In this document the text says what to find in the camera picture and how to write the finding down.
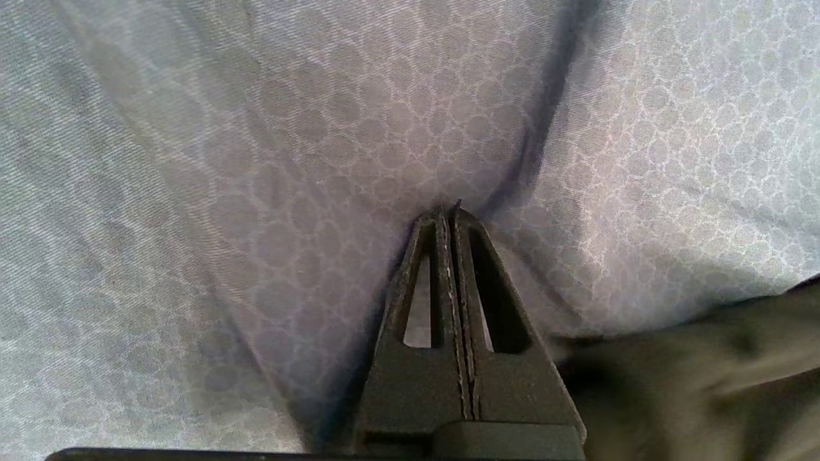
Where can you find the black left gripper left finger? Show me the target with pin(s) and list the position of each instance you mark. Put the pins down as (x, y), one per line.
(410, 384)

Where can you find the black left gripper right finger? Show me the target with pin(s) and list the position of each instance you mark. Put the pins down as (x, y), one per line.
(519, 384)

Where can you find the black moon print T-shirt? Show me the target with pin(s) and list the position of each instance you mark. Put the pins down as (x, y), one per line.
(698, 384)

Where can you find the blue bed sheet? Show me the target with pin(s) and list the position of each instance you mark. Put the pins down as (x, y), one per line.
(256, 160)

